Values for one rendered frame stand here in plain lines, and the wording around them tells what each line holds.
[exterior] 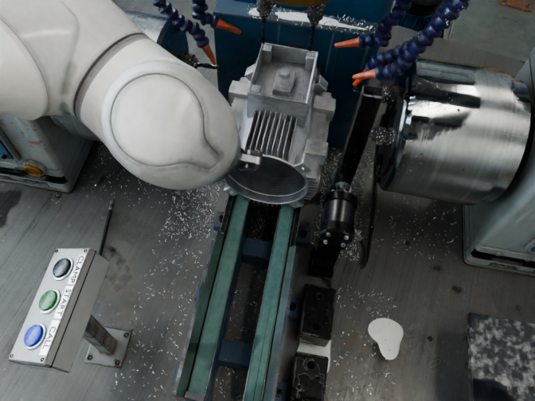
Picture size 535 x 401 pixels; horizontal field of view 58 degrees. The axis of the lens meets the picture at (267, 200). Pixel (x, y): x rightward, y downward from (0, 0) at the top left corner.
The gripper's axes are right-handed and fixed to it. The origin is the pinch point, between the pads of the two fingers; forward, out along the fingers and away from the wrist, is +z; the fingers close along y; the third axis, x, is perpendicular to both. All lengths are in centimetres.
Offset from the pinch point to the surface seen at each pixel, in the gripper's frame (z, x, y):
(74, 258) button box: -6.7, 18.3, 18.9
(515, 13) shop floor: 194, -116, -112
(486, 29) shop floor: 186, -102, -96
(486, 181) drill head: 5.7, -4.2, -42.4
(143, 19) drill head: 6.3, -22.1, 19.6
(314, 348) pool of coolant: 16.6, 31.7, -20.2
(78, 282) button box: -9.1, 21.2, 16.7
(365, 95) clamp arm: -10.2, -11.4, -18.5
